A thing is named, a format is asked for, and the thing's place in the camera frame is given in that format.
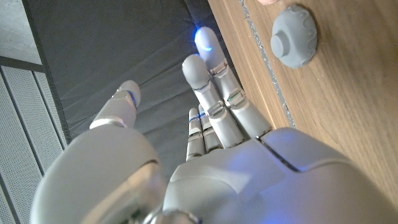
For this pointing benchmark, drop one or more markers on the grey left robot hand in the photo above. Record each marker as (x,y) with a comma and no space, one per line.
(233,180)

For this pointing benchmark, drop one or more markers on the black curtain backdrop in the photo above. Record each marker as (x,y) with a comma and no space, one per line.
(93,46)

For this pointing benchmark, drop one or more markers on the small grey toy disc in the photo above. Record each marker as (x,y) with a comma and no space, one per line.
(293,35)

